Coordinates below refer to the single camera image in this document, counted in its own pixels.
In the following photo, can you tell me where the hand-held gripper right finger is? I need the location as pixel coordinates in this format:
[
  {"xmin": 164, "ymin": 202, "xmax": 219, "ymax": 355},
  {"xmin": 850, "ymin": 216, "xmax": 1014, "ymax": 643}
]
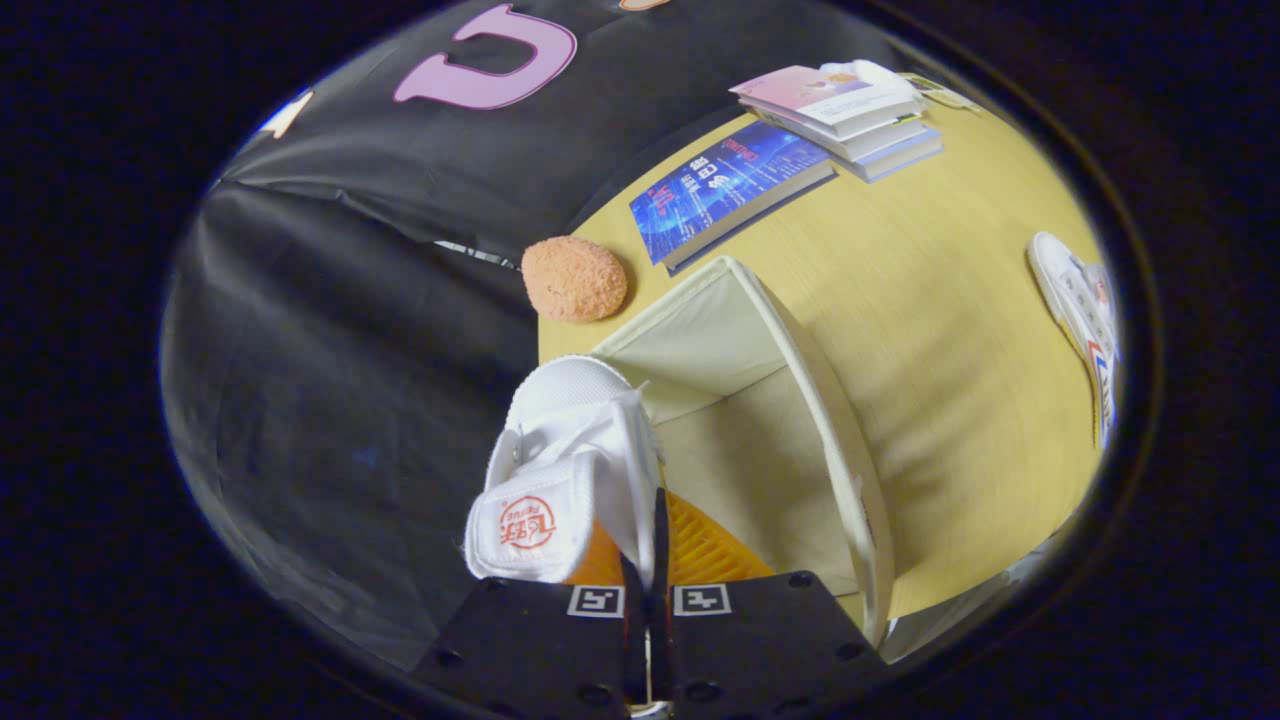
[{"xmin": 654, "ymin": 487, "xmax": 888, "ymax": 720}]

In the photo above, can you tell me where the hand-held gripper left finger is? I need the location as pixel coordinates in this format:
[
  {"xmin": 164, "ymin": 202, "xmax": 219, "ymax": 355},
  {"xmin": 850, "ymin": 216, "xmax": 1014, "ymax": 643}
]
[{"xmin": 413, "ymin": 520, "xmax": 649, "ymax": 720}]

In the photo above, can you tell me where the beige fabric storage box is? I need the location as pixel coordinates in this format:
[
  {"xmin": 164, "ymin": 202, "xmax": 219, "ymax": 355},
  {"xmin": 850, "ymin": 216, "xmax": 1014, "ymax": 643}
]
[{"xmin": 588, "ymin": 255, "xmax": 897, "ymax": 648}]

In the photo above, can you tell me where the white canvas shoe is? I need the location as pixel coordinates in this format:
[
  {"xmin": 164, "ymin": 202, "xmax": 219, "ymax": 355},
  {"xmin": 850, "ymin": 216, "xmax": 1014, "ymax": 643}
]
[
  {"xmin": 1027, "ymin": 232, "xmax": 1122, "ymax": 453},
  {"xmin": 463, "ymin": 355, "xmax": 667, "ymax": 591}
]

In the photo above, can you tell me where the black backdrop cloth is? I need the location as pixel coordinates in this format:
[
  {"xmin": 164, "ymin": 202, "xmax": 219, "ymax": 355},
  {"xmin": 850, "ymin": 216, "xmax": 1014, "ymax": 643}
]
[{"xmin": 160, "ymin": 0, "xmax": 901, "ymax": 671}]

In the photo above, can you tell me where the orange rough sponge ball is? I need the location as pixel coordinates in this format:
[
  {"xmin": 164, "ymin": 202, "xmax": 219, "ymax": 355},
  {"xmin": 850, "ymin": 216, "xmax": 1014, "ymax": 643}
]
[{"xmin": 521, "ymin": 236, "xmax": 630, "ymax": 323}]

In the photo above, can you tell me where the blue cover book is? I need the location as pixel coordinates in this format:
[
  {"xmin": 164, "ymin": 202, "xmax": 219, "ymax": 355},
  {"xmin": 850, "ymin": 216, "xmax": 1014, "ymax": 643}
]
[{"xmin": 629, "ymin": 120, "xmax": 839, "ymax": 275}]

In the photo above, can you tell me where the grey-blue cover book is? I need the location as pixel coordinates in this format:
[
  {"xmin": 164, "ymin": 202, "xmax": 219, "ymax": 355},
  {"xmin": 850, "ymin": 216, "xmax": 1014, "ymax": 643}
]
[{"xmin": 845, "ymin": 126, "xmax": 944, "ymax": 184}]

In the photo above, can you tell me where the white cover book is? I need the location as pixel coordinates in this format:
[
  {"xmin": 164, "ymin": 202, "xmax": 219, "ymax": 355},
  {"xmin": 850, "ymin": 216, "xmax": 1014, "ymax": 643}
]
[{"xmin": 775, "ymin": 108, "xmax": 933, "ymax": 163}]

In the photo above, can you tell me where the pink cover book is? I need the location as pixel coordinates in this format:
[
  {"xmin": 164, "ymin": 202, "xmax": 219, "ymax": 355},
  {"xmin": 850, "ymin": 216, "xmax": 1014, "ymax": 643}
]
[{"xmin": 729, "ymin": 65, "xmax": 927, "ymax": 141}]

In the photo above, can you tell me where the white plush ball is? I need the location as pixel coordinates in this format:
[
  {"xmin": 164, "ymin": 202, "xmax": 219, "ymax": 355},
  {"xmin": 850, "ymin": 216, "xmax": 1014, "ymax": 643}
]
[{"xmin": 820, "ymin": 59, "xmax": 916, "ymax": 101}]

